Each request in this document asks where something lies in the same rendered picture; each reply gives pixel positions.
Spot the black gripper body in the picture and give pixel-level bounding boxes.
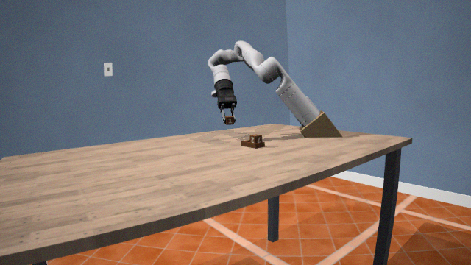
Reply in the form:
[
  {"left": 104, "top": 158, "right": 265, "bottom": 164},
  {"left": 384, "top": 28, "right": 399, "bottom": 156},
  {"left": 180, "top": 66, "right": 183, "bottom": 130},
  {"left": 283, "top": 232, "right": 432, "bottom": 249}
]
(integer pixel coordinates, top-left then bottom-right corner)
[{"left": 211, "top": 72, "right": 237, "bottom": 109}]

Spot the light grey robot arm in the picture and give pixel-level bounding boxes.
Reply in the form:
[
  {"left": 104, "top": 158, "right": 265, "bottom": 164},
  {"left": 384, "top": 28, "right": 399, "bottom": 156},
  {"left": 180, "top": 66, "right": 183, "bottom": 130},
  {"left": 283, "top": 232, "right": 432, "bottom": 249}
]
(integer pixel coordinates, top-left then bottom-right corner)
[{"left": 208, "top": 41, "right": 320, "bottom": 127}]

